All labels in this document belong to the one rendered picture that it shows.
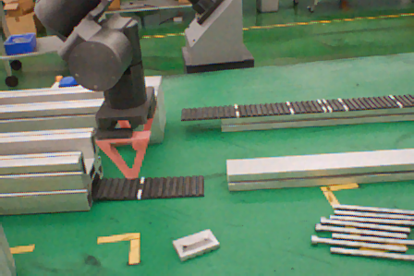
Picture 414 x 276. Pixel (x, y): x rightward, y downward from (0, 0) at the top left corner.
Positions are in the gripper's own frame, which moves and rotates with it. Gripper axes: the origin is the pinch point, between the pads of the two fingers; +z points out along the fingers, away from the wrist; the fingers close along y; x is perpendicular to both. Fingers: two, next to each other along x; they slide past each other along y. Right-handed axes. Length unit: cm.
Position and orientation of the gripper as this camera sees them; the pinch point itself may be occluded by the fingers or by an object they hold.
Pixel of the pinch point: (135, 158)
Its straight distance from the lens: 60.7
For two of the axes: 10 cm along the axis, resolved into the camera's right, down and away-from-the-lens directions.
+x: 10.0, -0.6, -0.2
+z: 0.6, 8.9, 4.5
